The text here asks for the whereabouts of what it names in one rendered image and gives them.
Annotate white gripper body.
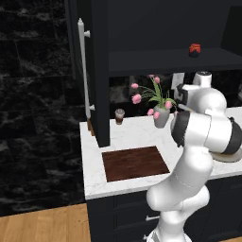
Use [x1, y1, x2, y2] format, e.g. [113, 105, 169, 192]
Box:
[171, 72, 185, 93]

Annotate red jam jar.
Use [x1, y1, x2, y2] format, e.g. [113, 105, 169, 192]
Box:
[188, 43, 202, 59]

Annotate dark cabinet door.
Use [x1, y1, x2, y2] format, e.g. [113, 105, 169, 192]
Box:
[64, 0, 111, 148]

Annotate dark wooden cutting board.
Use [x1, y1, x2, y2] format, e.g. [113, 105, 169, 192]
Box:
[101, 146, 171, 183]

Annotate dark base cabinet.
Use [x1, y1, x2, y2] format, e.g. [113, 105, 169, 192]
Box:
[86, 175, 242, 242]

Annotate grey vase with pink tulips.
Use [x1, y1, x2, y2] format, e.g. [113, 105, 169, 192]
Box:
[130, 74, 178, 130]

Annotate brown coffee cup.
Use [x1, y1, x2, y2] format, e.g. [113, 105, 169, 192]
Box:
[114, 108, 126, 126]

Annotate grey round plate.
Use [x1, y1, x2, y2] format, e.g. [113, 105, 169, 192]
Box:
[210, 149, 242, 164]

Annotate dark drawer front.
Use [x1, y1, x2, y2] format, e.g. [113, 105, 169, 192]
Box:
[112, 206, 163, 233]

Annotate dark wall cabinet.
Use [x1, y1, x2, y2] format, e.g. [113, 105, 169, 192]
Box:
[107, 0, 242, 78]

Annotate long white door handle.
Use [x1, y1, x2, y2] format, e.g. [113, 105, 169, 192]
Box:
[77, 17, 95, 120]

